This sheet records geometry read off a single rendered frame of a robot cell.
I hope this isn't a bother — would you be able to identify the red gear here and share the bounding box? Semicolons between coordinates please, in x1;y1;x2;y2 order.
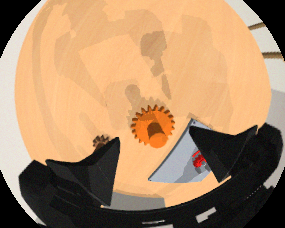
193;154;206;167

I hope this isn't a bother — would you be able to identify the orange gear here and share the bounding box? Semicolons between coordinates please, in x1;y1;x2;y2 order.
130;105;175;149

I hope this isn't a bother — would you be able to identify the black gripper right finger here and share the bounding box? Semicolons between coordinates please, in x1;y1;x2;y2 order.
189;125;259;183

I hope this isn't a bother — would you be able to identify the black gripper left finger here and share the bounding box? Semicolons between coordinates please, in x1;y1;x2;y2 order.
45;137;121;207

